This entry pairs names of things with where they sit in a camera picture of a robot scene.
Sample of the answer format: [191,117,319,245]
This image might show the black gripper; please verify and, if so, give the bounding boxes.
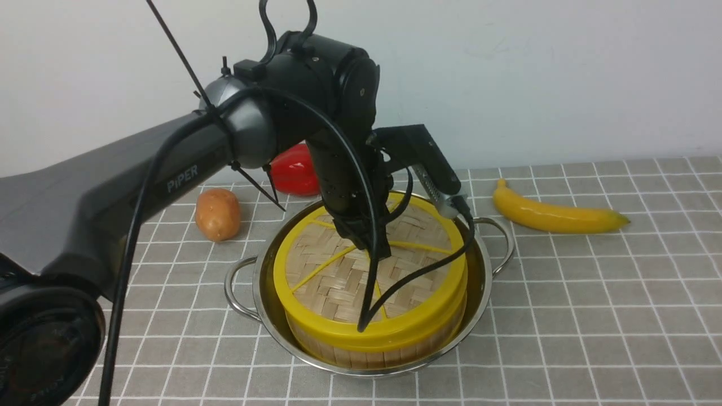
[307,132,391,260]

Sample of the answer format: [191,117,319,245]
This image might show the woven bamboo steamer lid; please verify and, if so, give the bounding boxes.
[272,196,468,330]

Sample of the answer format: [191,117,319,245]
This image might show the bamboo steamer basket yellow rim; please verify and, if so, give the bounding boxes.
[287,293,466,370]

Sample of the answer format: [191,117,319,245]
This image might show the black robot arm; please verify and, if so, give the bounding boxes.
[2,32,389,405]

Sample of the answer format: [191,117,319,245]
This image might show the stainless steel pot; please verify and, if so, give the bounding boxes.
[224,201,515,378]

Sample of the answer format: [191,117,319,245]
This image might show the red bell pepper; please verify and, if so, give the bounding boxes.
[270,143,320,196]

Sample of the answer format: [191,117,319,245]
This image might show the brown potato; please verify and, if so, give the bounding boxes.
[195,188,241,242]

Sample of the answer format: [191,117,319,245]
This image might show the yellow banana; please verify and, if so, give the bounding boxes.
[492,178,630,235]

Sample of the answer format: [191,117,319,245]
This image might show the grey checkered tablecloth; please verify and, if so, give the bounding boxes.
[111,156,721,405]

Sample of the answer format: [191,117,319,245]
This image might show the black camera cable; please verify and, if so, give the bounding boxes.
[98,0,476,406]

